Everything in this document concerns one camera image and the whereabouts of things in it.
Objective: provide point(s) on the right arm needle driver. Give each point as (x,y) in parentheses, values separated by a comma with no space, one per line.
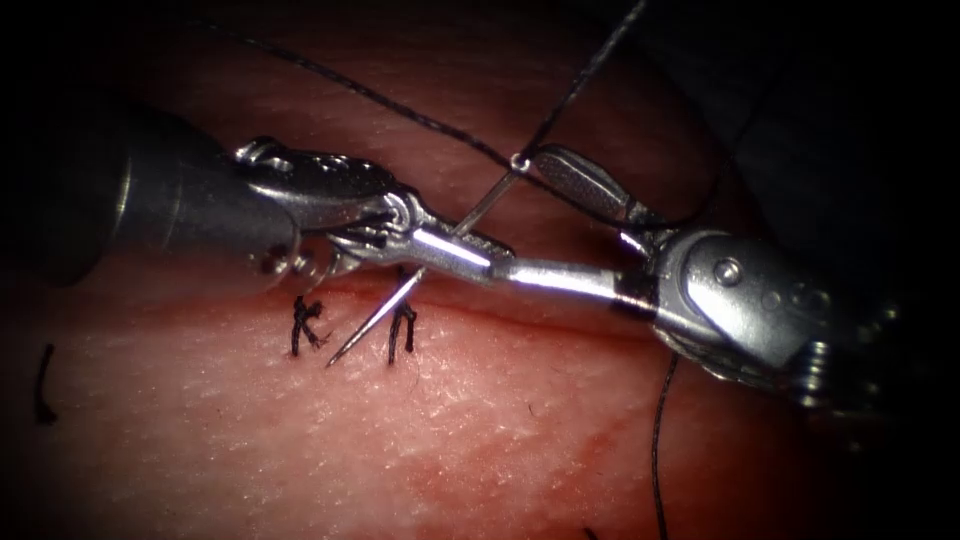
(735,307)

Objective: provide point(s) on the left arm needle driver jaw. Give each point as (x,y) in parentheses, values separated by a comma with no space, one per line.
(480,241)
(450,259)

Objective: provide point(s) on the right arm needle driver jaw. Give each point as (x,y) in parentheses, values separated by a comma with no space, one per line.
(581,180)
(570,279)

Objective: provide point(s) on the curved steel needle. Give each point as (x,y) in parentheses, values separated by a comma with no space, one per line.
(375,319)

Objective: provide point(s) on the short black thread piece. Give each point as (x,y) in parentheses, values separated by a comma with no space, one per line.
(41,390)

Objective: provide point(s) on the dark left arm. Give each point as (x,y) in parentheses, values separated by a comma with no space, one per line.
(180,202)

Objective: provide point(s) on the left arm needle driver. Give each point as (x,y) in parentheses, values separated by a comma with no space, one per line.
(337,187)

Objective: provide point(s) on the black stitching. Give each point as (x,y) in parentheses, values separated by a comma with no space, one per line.
(401,322)

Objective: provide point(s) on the tissue pad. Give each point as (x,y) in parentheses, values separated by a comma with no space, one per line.
(420,420)

